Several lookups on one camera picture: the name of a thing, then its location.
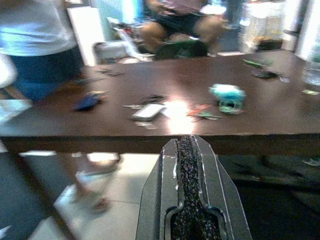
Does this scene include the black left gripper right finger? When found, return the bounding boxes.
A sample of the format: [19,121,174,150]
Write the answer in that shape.
[186,134,252,240]

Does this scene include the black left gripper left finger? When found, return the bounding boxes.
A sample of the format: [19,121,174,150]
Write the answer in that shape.
[136,135,197,240]

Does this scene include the white card with orange lanyard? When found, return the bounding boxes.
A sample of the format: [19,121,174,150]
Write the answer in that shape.
[131,102,168,123]

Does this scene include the dark brown wooden table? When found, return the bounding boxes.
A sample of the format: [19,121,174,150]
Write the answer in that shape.
[0,49,320,240]

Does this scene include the orange green paper strip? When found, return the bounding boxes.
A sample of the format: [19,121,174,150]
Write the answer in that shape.
[186,104,222,121]

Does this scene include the dark blue pouch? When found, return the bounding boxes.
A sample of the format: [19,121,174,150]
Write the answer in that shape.
[72,93,103,112]

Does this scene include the small black item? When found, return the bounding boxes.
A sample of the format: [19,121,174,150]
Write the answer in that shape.
[251,70,279,80]

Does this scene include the yellow green card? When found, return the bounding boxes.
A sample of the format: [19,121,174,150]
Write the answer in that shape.
[301,88,320,97]

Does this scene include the dark green chair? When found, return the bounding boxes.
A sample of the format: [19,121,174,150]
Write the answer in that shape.
[154,39,208,61]

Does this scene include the clear plastic bottle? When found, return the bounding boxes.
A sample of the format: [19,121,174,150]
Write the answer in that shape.
[302,42,320,87]

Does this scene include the seated person in dark shorts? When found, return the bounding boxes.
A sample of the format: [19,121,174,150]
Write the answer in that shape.
[139,0,227,55]

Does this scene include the white board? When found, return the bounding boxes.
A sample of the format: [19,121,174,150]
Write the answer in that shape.
[66,6,106,66]

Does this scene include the black cord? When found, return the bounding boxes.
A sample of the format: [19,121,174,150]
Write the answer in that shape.
[139,94,168,105]

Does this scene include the teal plush keychain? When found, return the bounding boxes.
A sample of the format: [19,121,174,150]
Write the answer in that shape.
[208,83,247,115]

